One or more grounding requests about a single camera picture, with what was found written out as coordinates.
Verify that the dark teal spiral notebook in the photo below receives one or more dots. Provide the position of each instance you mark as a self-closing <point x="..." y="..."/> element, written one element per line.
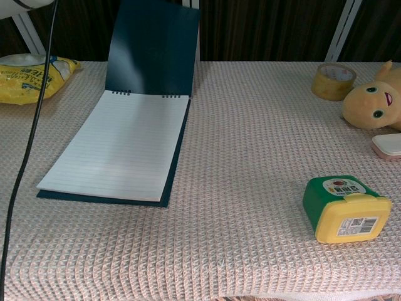
<point x="125" y="147"/>

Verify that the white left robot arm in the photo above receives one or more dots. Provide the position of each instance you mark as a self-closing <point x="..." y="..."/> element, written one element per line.
<point x="18" y="7"/>

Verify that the beige waffle weave tablecloth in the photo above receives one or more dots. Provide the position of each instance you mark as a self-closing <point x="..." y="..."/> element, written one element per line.
<point x="238" y="150"/>

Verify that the dark brown curtain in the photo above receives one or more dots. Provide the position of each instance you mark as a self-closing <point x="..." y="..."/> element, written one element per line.
<point x="266" y="28"/>

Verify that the clear yellowish packing tape roll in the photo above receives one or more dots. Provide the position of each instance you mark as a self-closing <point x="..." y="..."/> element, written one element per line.
<point x="332" y="84"/>

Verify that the green container with yellow lid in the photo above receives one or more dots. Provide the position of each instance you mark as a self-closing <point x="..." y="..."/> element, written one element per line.
<point x="341" y="213"/>

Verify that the yellow plush toy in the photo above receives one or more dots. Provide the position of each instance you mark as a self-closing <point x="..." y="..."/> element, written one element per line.
<point x="368" y="103"/>

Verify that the white and pink box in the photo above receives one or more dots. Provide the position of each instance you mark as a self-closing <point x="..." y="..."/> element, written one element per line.
<point x="388" y="145"/>

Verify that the yellow plastic snack bag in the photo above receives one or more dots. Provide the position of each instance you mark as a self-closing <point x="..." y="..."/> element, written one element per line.
<point x="22" y="81"/>

